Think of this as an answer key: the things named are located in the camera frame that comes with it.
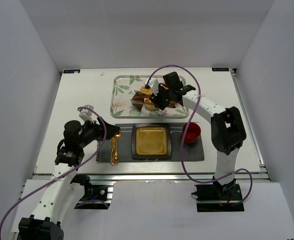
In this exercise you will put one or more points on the gold spoon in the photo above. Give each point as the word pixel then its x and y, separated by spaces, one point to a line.
pixel 116 137

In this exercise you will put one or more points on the blue corner label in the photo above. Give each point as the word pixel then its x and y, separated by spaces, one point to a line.
pixel 71 71
pixel 220 69

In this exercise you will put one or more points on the floral serving tray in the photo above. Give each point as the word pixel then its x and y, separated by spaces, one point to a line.
pixel 124 87

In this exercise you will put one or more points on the gold fork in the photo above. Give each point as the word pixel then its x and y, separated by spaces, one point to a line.
pixel 112 155

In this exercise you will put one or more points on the red mug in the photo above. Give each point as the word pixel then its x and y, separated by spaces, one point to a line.
pixel 192 133

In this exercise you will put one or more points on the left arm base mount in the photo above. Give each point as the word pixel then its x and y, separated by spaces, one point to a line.
pixel 97 196

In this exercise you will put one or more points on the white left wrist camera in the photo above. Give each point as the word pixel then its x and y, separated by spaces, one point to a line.
pixel 86 113

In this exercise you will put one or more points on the sliced bread piece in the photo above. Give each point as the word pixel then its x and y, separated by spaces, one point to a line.
pixel 145 90

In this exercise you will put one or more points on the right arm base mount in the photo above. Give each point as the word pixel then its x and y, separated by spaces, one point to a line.
pixel 208 200

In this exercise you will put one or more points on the blue right corner label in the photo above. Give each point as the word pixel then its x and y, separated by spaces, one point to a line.
pixel 220 69

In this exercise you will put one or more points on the brown chocolate croissant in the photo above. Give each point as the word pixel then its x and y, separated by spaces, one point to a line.
pixel 138 96

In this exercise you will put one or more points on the large orange bun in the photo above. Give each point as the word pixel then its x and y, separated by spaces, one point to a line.
pixel 171 95

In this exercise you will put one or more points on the blue left corner label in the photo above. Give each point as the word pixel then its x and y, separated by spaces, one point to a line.
pixel 71 71

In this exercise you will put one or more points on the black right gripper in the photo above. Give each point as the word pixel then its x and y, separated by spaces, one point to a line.
pixel 159 97

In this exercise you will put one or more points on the metal tongs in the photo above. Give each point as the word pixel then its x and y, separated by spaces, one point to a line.
pixel 134 102

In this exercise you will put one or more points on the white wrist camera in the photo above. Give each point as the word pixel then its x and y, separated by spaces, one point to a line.
pixel 86 113
pixel 152 86

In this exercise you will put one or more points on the black square plate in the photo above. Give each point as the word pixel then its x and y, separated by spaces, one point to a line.
pixel 150 141

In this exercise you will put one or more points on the aluminium table frame rail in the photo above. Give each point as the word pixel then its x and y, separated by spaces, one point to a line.
pixel 261 176

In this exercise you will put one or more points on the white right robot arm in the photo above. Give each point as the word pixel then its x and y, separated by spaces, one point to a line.
pixel 226 125

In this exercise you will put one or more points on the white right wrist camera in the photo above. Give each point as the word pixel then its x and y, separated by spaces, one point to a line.
pixel 152 86

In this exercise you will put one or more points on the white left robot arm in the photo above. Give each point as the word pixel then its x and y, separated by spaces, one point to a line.
pixel 67 187

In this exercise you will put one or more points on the glazed donut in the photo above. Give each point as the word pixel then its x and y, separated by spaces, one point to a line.
pixel 149 105

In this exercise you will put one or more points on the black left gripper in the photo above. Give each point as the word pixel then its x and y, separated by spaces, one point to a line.
pixel 102 130

